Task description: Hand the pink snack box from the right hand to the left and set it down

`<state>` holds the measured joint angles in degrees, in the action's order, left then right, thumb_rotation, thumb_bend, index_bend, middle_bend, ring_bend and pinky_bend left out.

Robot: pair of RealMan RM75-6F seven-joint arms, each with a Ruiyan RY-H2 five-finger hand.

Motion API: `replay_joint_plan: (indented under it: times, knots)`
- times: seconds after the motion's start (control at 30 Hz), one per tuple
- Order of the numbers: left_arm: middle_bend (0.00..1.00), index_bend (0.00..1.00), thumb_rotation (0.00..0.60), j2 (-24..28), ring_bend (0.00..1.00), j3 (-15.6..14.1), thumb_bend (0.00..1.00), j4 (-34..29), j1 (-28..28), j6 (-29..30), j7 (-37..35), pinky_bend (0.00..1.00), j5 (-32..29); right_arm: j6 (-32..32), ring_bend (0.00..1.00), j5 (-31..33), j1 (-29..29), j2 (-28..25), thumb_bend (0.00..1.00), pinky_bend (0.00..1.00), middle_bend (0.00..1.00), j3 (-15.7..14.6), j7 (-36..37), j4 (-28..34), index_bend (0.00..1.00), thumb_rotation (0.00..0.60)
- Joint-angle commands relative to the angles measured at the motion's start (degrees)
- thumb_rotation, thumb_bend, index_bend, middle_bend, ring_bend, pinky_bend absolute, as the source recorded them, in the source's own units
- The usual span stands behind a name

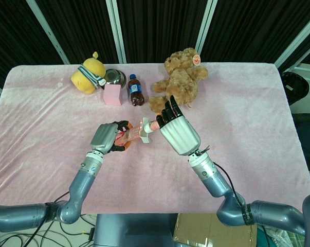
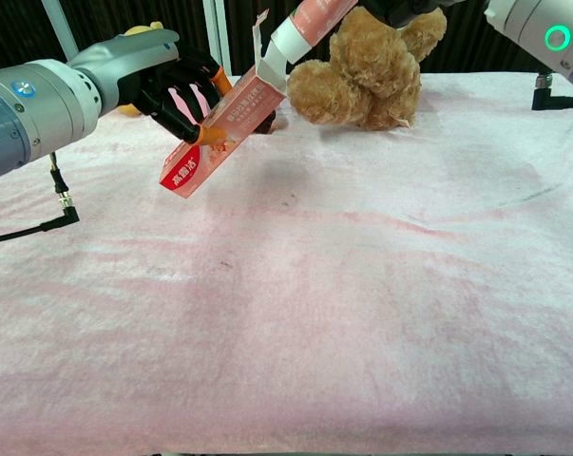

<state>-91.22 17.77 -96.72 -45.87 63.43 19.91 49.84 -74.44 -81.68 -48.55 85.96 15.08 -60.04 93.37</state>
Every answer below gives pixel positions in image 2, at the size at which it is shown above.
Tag grey black left robot hand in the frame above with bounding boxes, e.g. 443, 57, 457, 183
67, 28, 234, 146

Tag pink Colgate toothpaste box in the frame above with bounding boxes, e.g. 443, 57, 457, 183
158, 13, 288, 201

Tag pink white toothpaste tube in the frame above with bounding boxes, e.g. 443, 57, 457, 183
265, 0, 362, 66

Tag yellow duck plush toy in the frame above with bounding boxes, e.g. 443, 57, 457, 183
117, 20, 166, 118

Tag pink foam cube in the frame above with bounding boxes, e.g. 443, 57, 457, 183
168, 81, 221, 124

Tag black curtain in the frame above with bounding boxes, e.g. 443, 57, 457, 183
0, 0, 573, 78

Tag cola plastic bottle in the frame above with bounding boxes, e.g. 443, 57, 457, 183
260, 112, 288, 137

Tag brown teddy bear plush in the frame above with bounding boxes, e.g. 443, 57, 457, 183
285, 5, 449, 132

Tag pink fluffy blanket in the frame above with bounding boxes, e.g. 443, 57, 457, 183
0, 70, 573, 456

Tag upright white frame post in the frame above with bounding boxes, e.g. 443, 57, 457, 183
201, 0, 233, 78

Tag slanted white frame post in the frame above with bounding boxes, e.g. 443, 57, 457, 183
40, 0, 81, 61

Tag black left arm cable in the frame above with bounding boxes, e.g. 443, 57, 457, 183
0, 151, 81, 246

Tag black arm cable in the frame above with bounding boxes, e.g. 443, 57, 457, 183
0, 151, 81, 246
531, 70, 573, 112

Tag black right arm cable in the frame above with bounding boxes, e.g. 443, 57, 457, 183
531, 70, 573, 112

